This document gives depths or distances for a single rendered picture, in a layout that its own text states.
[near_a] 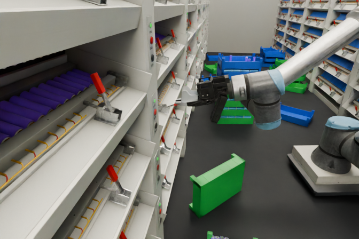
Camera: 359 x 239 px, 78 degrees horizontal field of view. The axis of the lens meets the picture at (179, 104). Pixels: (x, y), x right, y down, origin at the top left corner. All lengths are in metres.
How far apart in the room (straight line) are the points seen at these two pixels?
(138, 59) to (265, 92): 0.44
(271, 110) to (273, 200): 0.64
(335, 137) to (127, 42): 1.13
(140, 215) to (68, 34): 0.58
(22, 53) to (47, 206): 0.16
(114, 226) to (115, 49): 0.37
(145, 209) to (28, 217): 0.51
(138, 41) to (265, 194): 1.08
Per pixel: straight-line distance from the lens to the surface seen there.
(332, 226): 1.36
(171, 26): 1.22
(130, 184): 0.57
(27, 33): 0.24
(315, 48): 1.03
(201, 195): 1.08
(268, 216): 1.27
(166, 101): 0.95
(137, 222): 0.74
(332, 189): 1.45
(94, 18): 0.33
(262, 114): 0.84
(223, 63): 1.73
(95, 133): 0.39
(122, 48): 0.54
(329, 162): 1.45
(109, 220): 0.51
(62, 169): 0.33
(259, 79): 0.78
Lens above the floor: 0.93
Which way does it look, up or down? 24 degrees down
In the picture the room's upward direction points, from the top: straight up
